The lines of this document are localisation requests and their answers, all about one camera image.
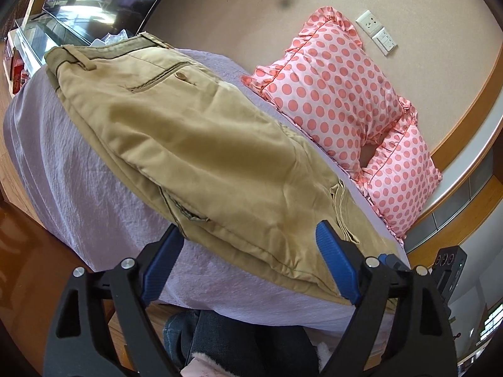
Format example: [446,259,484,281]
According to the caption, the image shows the khaki pants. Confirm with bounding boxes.
[45,33,400,302]

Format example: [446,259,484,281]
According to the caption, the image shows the black speaker box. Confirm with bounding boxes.
[431,245,467,304]

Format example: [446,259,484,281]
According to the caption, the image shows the small polka dot pillow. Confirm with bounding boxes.
[357,109,442,242]

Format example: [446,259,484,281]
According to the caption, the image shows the lavender bed sheet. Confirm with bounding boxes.
[3,47,412,358]

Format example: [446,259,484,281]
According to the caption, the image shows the blue jeans leg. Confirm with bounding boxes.
[163,310,320,377]

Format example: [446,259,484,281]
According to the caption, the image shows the large polka dot pillow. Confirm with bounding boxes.
[241,7,411,177]

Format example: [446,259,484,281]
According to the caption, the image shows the glass window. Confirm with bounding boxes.
[15,0,160,45]

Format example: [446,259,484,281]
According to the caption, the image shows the white light switch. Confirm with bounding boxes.
[372,27,397,56]

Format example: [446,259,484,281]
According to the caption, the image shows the white wall socket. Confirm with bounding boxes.
[356,10,384,37]

